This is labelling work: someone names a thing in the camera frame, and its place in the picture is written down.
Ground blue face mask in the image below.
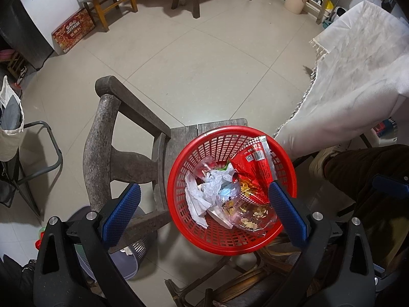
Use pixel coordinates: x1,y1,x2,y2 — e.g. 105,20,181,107
217,187,240,200

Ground white board panel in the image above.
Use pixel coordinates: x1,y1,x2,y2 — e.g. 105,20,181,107
17,0,85,50

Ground grey mesh wastebasket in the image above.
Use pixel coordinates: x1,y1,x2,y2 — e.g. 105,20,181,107
65,205,160,282

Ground red printed carton box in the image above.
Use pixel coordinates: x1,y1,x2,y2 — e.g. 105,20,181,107
52,8,96,54

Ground person's olive trousers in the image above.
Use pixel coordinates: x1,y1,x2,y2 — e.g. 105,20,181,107
321,144,409,272

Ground white paper towel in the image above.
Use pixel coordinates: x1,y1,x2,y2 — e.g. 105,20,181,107
185,173,213,229

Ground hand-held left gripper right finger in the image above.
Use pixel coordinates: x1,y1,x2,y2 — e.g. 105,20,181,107
268,182,379,307

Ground clear gold print plastic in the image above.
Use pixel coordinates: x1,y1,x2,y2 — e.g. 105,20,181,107
224,195,278,237

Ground grey white tablecloth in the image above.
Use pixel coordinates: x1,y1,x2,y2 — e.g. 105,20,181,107
273,0,409,163

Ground beige plastic bucket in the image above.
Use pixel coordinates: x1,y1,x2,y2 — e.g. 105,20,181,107
284,0,310,15

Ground red tinted plastic cup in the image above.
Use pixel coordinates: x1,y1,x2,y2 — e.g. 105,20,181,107
196,156,221,180

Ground white canvas bag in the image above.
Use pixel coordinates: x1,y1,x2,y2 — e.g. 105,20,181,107
0,75,25,162

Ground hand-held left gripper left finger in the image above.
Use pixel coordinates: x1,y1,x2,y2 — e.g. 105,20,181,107
32,182,143,307

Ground red plastic basket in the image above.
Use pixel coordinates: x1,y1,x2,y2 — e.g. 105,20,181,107
167,126,298,257

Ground old weathered wooden chair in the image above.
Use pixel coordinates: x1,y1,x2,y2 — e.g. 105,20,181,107
82,76,250,253

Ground red snack wrapper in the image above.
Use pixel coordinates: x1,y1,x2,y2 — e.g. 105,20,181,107
231,135,277,205

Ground metal frame folding stool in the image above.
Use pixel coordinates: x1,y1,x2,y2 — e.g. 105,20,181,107
0,121,64,218

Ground blue red box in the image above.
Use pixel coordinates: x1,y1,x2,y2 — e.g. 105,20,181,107
372,118,398,139

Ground black white shoe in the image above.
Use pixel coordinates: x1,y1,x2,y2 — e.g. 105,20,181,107
14,65,29,85

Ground bamboo stool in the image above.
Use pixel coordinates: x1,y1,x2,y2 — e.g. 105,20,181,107
164,233,307,307

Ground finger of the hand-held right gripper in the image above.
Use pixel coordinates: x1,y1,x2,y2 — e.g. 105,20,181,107
371,173,409,199

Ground person's white shoe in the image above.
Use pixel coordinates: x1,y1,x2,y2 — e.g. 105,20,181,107
308,145,344,180

